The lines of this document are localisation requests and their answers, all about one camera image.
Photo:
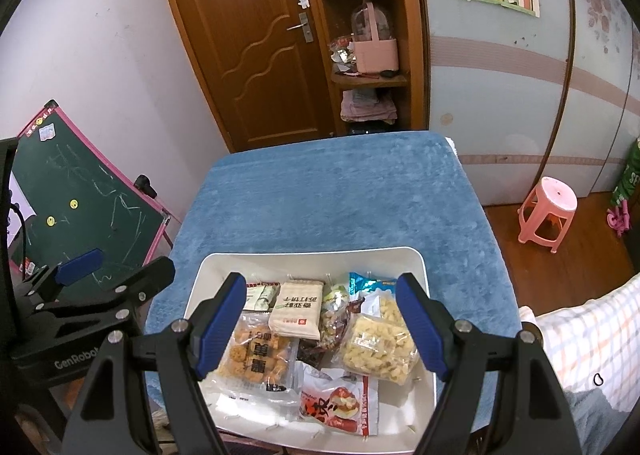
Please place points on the green bag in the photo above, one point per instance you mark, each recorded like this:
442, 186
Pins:
629, 175

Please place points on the black easel knob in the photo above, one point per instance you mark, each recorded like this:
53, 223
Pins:
145, 186

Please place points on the folded pink towels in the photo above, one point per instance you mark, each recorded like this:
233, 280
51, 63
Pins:
367, 107

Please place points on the black box under towels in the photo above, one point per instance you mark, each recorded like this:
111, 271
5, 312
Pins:
370, 128

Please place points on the grey blue cloth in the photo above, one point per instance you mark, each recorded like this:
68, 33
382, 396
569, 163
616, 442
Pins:
600, 425

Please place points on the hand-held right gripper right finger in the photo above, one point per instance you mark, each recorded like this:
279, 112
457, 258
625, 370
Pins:
422, 330

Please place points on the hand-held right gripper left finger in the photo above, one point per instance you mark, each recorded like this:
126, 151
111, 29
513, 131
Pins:
220, 330

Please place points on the clear puffed snack packet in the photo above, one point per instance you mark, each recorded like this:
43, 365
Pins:
380, 345

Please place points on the beige cracker packet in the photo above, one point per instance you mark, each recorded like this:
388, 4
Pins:
297, 310

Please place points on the pink basket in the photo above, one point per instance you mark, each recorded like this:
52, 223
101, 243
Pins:
375, 57

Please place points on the crumpled foil wrappers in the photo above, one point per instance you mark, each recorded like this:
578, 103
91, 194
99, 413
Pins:
341, 55

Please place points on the blue snack packet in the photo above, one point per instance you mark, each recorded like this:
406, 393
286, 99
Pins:
372, 285

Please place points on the checked white cloth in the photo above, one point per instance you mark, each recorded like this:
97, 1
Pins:
590, 335

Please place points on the green snack packet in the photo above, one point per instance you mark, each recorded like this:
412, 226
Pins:
335, 296

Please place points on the green chalkboard pink frame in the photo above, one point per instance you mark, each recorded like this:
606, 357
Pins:
85, 175

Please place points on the wooden corner shelf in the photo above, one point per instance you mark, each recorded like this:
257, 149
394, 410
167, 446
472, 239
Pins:
415, 35

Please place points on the pink plastic stool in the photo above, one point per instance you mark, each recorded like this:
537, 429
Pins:
552, 200

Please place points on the white plastic tray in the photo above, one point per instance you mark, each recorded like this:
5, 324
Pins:
400, 410

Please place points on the white red fruit snack packet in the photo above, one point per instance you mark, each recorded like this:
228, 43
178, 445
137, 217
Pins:
337, 402

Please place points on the pink toy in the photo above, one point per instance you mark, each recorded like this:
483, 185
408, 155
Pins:
618, 220

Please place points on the dark red date packet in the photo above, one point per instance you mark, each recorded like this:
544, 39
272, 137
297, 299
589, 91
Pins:
311, 355

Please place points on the brown wooden door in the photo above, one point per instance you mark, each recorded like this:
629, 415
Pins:
240, 35

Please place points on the orange fried cracker packet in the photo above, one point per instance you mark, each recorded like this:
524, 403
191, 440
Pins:
255, 355

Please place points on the blue plush blanket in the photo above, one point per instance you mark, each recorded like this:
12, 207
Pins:
325, 195

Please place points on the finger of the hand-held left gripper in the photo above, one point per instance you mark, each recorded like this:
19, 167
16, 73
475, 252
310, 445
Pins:
150, 277
80, 265

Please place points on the white door hook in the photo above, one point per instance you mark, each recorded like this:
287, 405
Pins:
303, 0

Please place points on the pale sliding door wardrobe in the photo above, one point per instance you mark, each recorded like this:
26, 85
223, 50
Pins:
500, 95

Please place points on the clear mixed nut packet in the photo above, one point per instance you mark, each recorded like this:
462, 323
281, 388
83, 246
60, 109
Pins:
334, 327

